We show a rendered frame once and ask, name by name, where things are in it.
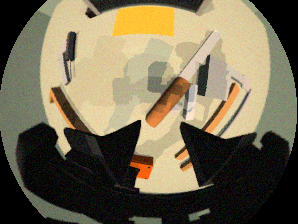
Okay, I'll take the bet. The beige cabinet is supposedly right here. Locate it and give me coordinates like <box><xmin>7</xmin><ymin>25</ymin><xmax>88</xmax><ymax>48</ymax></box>
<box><xmin>82</xmin><ymin>0</ymin><xmax>212</xmax><ymax>36</ymax></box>

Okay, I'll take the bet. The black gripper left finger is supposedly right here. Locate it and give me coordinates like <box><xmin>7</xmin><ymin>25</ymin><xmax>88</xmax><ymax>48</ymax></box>
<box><xmin>63</xmin><ymin>120</ymin><xmax>141</xmax><ymax>188</ymax></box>

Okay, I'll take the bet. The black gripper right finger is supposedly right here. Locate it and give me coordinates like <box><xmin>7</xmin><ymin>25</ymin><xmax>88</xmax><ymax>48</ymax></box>
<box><xmin>180</xmin><ymin>121</ymin><xmax>257</xmax><ymax>188</ymax></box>

